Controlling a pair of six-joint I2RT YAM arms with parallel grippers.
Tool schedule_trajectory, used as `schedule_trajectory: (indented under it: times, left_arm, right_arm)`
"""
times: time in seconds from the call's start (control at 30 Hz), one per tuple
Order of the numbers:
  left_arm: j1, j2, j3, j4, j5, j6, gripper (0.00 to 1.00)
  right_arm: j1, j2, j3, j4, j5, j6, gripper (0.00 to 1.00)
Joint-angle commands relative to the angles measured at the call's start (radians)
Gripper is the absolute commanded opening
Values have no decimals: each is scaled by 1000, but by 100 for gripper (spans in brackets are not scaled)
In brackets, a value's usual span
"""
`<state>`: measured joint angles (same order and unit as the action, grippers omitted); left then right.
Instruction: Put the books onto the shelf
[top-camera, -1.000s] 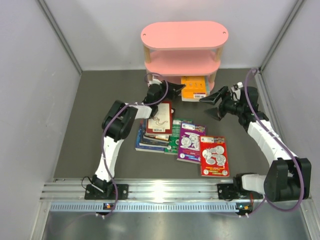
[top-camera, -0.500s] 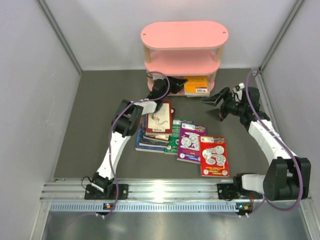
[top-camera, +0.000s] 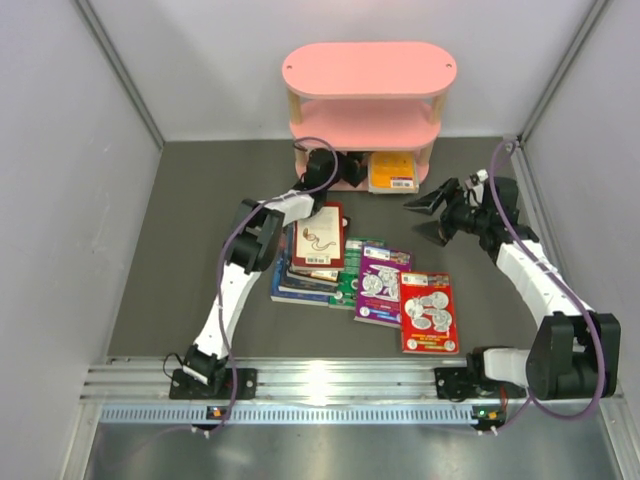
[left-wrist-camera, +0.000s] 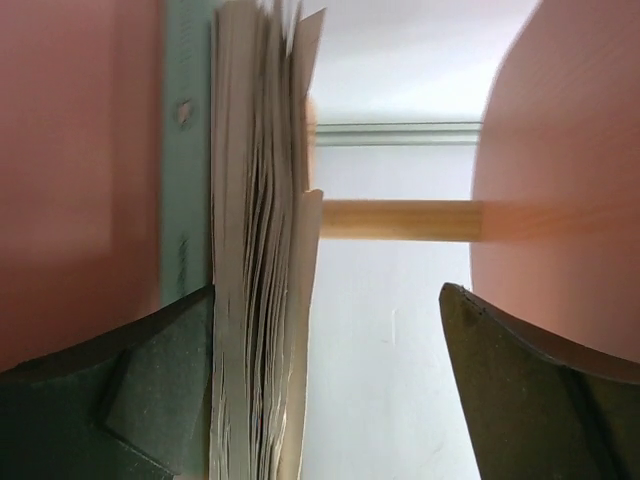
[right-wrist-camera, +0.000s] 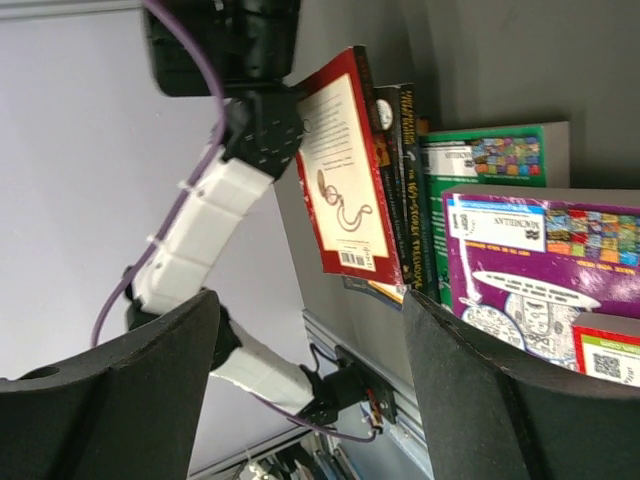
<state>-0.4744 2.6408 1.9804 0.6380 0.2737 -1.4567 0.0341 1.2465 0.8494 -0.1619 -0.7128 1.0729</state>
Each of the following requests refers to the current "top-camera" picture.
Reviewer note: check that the red cartoon paperback book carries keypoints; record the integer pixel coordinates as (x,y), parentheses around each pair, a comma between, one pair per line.
(428,323)

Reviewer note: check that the orange yellow paperback book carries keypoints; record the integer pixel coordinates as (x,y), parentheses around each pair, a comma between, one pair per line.
(392,172)

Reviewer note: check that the pink three-tier shelf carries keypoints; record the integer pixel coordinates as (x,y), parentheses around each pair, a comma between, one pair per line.
(369,98)

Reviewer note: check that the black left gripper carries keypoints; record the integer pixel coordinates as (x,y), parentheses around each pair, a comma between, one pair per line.
(353,168)

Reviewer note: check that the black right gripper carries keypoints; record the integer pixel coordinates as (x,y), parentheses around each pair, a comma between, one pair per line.
(447,215)

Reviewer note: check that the dark blue Nineteen Eighty-Four book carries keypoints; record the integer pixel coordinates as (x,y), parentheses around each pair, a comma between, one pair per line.
(294,285)

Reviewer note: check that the aluminium mounting rail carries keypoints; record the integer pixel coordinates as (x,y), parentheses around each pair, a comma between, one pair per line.
(315,382)

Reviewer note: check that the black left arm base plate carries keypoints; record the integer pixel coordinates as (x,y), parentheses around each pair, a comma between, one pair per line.
(184,387)

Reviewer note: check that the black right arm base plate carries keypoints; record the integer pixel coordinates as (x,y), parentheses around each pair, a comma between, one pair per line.
(457,384)

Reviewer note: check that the green paperback book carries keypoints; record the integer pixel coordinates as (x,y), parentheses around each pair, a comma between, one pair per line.
(346,294)

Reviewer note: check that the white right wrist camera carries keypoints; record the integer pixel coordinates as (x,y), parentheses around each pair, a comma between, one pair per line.
(477,179)

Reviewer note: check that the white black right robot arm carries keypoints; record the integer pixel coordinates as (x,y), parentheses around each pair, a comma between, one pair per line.
(575,353)

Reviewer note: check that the blue bottom book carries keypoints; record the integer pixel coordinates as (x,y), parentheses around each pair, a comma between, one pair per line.
(278,296)

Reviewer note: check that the purple cartoon paperback book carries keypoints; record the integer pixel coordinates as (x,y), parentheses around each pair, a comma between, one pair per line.
(378,292)

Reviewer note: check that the dark red cream book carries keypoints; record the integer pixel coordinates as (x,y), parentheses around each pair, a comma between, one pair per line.
(319,241)

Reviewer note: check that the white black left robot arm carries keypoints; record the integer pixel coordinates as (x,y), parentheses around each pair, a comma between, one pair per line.
(251,248)

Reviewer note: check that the black Treehouse paperback book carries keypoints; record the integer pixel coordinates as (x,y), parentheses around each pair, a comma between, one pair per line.
(319,276)

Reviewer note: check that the perforated metal cable tray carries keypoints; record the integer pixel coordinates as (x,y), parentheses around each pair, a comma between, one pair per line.
(262,414)

